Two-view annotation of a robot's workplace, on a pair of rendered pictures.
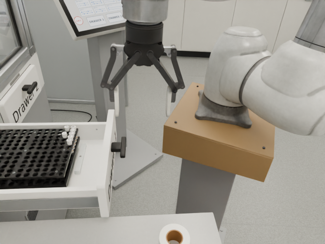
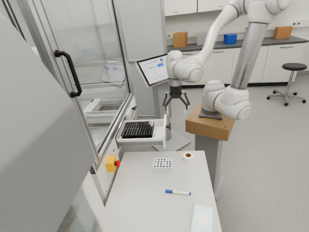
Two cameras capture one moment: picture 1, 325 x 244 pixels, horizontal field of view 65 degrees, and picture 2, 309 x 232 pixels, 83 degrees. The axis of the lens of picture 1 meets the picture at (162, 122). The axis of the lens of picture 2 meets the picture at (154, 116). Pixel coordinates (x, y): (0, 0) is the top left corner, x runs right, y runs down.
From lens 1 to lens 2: 0.63 m
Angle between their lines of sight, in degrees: 14
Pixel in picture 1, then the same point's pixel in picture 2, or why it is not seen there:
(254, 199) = (242, 164)
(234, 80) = (211, 101)
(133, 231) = (174, 155)
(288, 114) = (228, 112)
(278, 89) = (224, 103)
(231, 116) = (213, 115)
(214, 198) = (211, 153)
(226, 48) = (207, 89)
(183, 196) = not seen: hidden behind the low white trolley
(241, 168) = (217, 135)
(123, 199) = not seen: hidden behind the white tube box
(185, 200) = not seen: hidden behind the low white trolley
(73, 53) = (143, 91)
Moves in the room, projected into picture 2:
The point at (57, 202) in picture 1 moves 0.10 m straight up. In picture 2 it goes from (149, 142) to (147, 130)
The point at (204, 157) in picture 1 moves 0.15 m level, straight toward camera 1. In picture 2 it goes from (202, 131) to (197, 143)
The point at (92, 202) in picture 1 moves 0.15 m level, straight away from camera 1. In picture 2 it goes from (160, 143) to (156, 131)
